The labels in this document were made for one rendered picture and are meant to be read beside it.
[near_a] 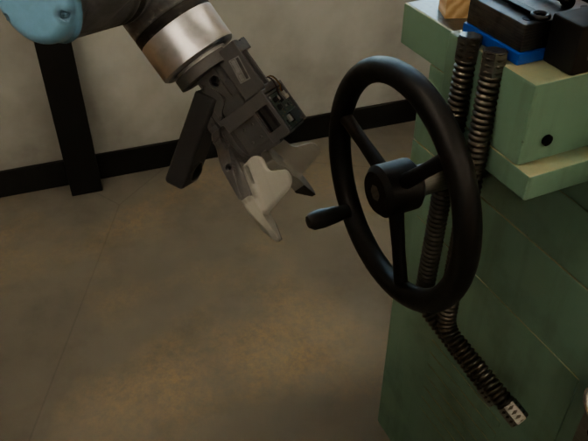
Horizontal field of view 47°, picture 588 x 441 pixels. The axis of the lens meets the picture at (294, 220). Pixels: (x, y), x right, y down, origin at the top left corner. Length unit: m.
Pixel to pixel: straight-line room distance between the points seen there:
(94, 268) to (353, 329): 0.73
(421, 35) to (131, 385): 1.03
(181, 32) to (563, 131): 0.40
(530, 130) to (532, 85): 0.05
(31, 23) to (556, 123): 0.50
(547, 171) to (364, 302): 1.11
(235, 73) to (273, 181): 0.12
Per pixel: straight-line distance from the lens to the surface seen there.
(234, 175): 0.71
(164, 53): 0.73
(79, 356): 1.72
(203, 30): 0.73
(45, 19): 0.64
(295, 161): 0.81
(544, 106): 0.70
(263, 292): 1.79
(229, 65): 0.73
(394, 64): 0.70
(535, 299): 0.92
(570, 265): 0.85
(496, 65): 0.70
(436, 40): 0.96
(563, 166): 0.73
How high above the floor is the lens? 1.24
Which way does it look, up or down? 38 degrees down
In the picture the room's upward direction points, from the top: straight up
